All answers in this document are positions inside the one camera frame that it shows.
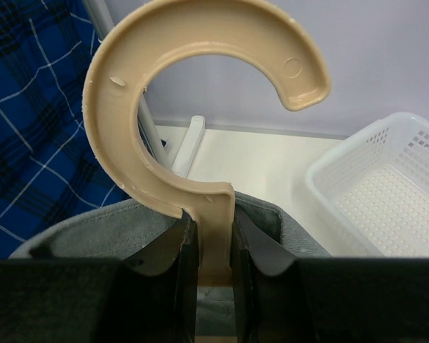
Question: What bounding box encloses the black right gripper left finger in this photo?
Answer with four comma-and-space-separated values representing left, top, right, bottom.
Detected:
109, 213, 199, 342

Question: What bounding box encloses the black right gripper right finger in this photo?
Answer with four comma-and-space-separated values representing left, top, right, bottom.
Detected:
232, 207, 302, 342

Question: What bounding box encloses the grey shirt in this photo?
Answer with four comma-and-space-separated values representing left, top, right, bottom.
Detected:
11, 192, 330, 337

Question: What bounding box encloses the blue plaid shirt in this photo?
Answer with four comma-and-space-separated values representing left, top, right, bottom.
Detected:
0, 1, 126, 257

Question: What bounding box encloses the beige plastic hanger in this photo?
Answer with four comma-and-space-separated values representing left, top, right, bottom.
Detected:
82, 1, 332, 286

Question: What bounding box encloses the white metal clothes rack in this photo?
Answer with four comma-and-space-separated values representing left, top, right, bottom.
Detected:
83, 1, 205, 178

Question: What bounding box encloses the white plastic basket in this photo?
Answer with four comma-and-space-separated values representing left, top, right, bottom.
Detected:
305, 112, 429, 257

